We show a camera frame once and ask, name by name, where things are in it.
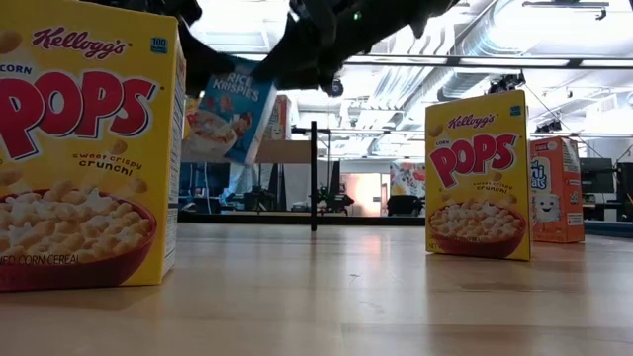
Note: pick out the black overhead camera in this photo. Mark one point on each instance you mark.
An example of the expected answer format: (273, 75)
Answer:
(337, 90)

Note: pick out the black tripod equipment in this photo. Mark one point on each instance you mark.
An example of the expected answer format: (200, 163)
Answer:
(336, 200)

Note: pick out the black computer monitor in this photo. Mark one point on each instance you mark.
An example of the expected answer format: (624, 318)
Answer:
(598, 175)
(625, 193)

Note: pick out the silver ceiling duct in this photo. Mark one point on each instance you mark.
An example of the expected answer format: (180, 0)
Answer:
(470, 54)

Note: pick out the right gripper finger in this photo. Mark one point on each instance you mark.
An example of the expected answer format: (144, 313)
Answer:
(306, 59)

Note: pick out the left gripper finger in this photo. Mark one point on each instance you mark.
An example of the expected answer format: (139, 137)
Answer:
(203, 62)

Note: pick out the black ceiling camera rig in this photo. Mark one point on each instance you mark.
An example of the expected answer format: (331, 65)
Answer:
(504, 84)

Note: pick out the floral patterned cloth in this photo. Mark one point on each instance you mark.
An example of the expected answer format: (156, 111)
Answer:
(408, 178)

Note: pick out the orange Frosted Mini Wheats box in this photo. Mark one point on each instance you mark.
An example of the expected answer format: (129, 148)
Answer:
(556, 198)
(280, 118)

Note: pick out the black office chair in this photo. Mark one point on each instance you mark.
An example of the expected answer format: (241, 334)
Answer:
(405, 205)

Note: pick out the blue Rice Krispies cereal box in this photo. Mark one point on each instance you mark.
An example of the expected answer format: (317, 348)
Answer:
(232, 118)

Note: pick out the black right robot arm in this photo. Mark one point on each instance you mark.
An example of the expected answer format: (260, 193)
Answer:
(410, 12)

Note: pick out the black overhead light bar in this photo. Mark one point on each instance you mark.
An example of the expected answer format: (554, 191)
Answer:
(573, 63)

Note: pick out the wooden shelf with black legs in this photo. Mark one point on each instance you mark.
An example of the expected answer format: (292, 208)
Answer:
(287, 152)

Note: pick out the yellow Corn Pops cereal box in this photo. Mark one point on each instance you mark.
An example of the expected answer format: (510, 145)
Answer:
(477, 198)
(189, 116)
(89, 148)

